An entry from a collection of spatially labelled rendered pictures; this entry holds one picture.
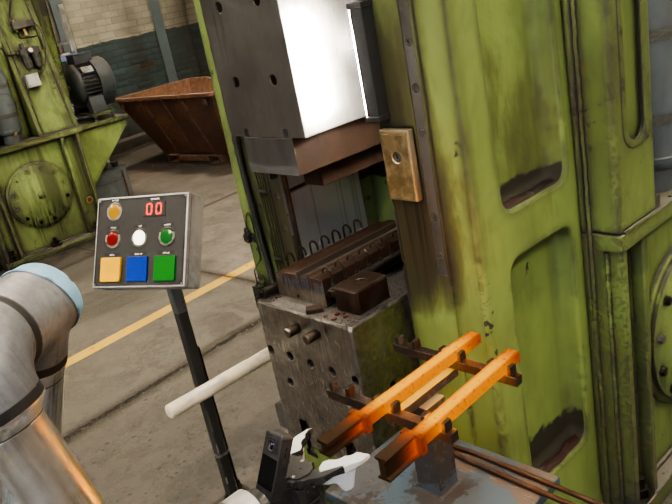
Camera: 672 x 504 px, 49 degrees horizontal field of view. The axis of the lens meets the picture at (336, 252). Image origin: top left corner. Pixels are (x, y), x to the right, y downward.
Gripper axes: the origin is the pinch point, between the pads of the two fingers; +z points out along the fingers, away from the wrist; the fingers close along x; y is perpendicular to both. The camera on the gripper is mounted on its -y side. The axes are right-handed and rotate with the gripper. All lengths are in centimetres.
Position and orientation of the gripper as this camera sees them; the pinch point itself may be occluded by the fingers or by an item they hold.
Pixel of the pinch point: (339, 437)
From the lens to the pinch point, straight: 136.9
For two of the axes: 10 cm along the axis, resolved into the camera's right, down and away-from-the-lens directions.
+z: 7.1, -3.7, 6.1
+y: 1.8, 9.2, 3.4
